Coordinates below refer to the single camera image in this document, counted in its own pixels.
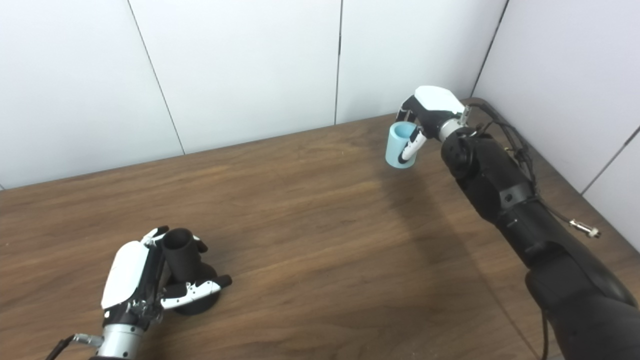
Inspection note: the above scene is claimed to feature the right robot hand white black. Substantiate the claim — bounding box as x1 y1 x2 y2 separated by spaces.
396 85 466 163

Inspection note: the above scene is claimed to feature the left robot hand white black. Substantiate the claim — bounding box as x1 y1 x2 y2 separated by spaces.
101 226 233 328

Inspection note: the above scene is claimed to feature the light blue cylinder cup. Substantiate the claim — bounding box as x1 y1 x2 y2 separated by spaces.
385 121 419 169

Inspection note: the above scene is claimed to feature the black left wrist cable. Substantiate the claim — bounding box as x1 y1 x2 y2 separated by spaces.
45 333 103 360

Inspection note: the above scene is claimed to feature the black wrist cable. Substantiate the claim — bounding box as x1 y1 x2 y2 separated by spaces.
45 333 103 360
460 102 601 238

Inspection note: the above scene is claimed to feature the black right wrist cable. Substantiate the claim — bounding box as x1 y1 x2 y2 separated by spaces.
460 102 601 238

